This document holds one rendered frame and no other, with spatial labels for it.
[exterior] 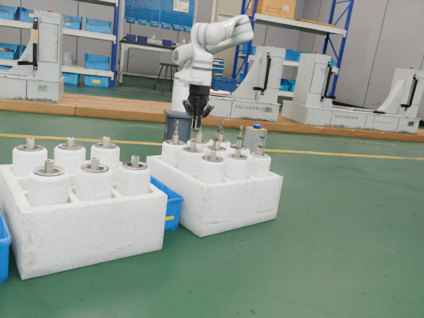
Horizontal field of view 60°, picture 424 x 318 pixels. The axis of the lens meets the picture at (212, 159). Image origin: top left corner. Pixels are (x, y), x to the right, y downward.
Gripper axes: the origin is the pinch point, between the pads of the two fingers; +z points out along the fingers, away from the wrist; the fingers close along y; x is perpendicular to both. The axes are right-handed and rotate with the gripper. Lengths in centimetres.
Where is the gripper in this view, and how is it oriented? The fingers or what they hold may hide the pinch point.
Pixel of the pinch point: (195, 123)
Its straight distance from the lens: 134.6
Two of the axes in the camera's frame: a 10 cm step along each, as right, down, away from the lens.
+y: -8.5, -2.3, 4.7
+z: -1.2, 9.6, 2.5
